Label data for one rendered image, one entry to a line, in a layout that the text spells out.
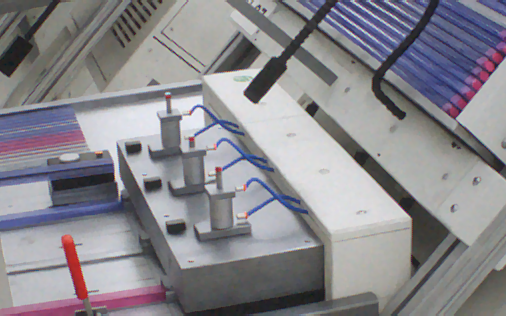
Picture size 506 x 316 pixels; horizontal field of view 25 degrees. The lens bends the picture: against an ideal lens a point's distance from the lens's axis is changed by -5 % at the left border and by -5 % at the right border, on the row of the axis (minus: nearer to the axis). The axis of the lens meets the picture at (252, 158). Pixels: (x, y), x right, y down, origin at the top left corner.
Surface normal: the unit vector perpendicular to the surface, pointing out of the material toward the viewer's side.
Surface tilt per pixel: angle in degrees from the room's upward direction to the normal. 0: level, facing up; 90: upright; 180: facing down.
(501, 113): 90
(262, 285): 90
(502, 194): 90
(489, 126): 90
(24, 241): 45
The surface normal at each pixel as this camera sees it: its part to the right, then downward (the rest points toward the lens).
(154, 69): 0.28, 0.35
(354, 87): -0.72, -0.54
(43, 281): -0.05, -0.93
